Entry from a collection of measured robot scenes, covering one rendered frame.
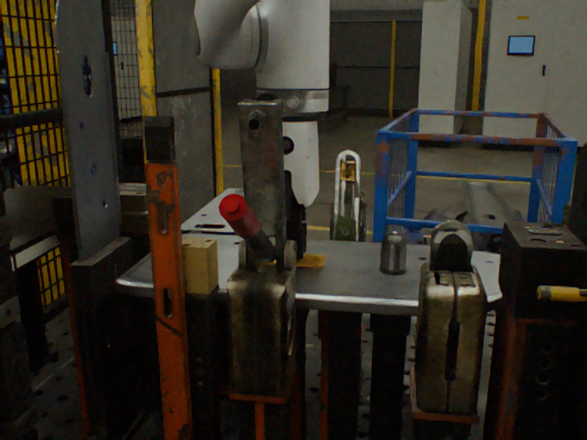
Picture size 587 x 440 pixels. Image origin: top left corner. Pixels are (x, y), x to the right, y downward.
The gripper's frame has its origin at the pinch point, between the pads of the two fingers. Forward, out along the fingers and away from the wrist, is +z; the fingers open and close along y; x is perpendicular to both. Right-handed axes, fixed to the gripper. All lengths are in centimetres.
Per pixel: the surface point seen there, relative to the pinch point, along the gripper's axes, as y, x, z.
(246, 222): -25.3, -0.8, -9.3
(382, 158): 181, -8, 19
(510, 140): 173, -59, 9
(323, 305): -10.5, -5.2, 4.0
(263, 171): -16.5, -0.2, -11.7
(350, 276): -3.0, -7.6, 3.2
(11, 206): 10.1, 46.3, 0.2
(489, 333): 46, -34, 33
